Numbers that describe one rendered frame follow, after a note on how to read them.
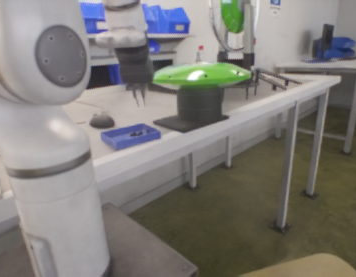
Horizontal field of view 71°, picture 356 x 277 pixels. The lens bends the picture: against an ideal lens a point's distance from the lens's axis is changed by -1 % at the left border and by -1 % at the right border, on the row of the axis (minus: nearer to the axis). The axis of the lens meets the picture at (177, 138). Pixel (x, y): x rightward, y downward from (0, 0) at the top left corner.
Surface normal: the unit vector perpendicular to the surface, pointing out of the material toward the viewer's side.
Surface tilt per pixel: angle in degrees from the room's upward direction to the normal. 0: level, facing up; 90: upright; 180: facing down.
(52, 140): 18
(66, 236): 90
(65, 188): 90
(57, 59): 91
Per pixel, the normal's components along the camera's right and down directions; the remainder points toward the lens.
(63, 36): 0.88, 0.08
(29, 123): 0.43, -0.66
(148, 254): -0.04, -0.94
